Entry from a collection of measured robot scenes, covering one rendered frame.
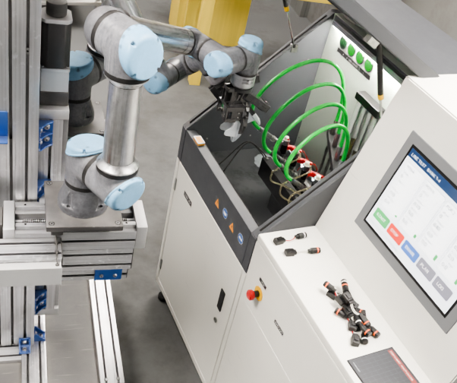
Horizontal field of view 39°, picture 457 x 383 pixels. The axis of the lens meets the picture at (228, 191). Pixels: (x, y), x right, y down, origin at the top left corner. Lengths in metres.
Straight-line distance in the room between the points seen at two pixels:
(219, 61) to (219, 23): 3.73
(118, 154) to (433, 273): 0.92
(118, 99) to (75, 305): 1.38
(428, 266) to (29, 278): 1.13
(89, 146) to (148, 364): 1.33
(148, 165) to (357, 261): 2.17
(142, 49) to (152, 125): 2.85
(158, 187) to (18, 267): 2.00
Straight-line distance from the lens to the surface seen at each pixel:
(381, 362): 1.90
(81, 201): 1.96
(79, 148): 1.87
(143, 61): 1.59
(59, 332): 2.76
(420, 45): 2.46
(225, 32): 5.64
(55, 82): 2.04
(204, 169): 2.48
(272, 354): 2.19
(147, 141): 4.23
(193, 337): 2.84
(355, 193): 2.12
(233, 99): 2.04
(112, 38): 1.60
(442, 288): 1.88
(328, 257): 2.14
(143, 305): 3.16
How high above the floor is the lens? 2.33
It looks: 36 degrees down
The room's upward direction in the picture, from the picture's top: 14 degrees clockwise
